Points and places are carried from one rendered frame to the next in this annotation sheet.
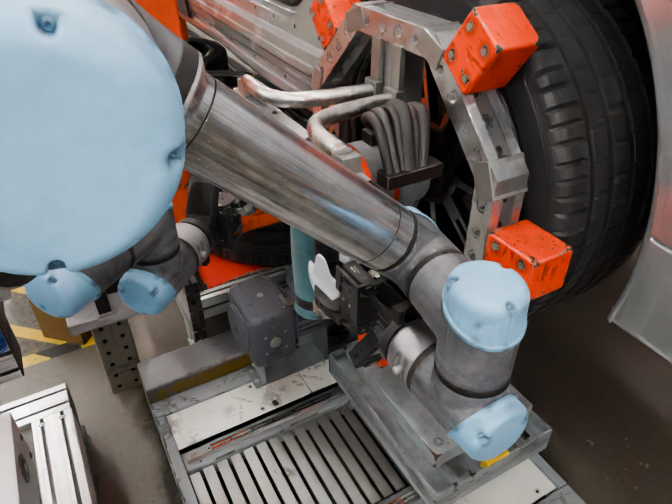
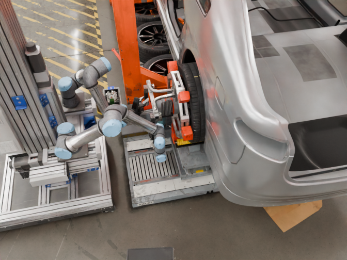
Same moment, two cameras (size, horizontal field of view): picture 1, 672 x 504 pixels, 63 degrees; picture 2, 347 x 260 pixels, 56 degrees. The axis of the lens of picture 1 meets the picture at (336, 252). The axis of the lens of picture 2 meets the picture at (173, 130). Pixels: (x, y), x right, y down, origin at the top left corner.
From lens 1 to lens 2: 1.88 m
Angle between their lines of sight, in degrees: 19
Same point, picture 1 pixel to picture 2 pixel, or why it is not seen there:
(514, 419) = (162, 157)
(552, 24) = (198, 93)
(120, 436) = (114, 144)
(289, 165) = (136, 122)
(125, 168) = (116, 131)
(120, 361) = not seen: hidden behind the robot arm
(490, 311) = (157, 144)
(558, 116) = (193, 111)
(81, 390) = not seen: hidden behind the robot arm
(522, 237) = (186, 129)
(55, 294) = not seen: hidden behind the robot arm
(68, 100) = (113, 128)
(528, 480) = (208, 179)
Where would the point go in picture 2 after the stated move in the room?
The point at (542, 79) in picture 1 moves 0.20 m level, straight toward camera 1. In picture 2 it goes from (192, 103) to (175, 119)
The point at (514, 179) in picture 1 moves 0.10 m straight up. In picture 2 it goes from (185, 119) to (186, 110)
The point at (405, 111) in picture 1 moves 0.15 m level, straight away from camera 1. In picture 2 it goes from (167, 104) to (175, 92)
